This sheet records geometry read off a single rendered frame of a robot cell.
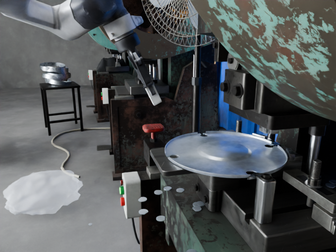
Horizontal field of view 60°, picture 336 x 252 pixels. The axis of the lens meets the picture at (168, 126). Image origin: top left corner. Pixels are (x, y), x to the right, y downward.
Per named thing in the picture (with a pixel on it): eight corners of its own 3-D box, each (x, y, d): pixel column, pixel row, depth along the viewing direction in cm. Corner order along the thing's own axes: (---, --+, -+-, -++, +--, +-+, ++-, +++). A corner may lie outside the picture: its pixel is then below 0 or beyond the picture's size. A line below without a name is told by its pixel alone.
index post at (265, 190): (260, 224, 55) (264, 179, 53) (251, 216, 58) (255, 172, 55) (272, 222, 56) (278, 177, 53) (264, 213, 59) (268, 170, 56)
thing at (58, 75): (48, 136, 329) (39, 64, 306) (44, 126, 367) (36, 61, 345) (84, 131, 346) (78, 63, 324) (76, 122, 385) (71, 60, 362)
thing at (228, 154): (245, 130, 88) (246, 127, 88) (316, 169, 62) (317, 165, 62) (153, 138, 81) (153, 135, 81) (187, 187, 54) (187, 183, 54)
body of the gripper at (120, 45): (112, 41, 93) (126, 68, 96) (114, 42, 85) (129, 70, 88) (133, 31, 93) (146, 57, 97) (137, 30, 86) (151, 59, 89)
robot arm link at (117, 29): (103, 25, 83) (112, 43, 85) (142, 6, 84) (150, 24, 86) (101, 26, 94) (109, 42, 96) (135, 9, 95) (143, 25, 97)
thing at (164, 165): (163, 226, 64) (163, 169, 60) (149, 194, 77) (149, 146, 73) (263, 209, 71) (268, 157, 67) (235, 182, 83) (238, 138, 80)
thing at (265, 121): (268, 141, 62) (271, 116, 60) (226, 118, 80) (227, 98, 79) (330, 135, 66) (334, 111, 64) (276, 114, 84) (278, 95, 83)
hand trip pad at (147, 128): (145, 150, 98) (145, 128, 96) (142, 144, 104) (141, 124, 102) (165, 148, 100) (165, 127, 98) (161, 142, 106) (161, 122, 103)
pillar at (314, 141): (309, 176, 69) (318, 118, 65) (303, 172, 71) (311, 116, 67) (317, 175, 69) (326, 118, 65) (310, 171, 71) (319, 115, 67)
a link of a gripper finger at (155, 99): (152, 82, 95) (153, 83, 95) (161, 101, 98) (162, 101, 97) (144, 87, 95) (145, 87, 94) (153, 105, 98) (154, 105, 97)
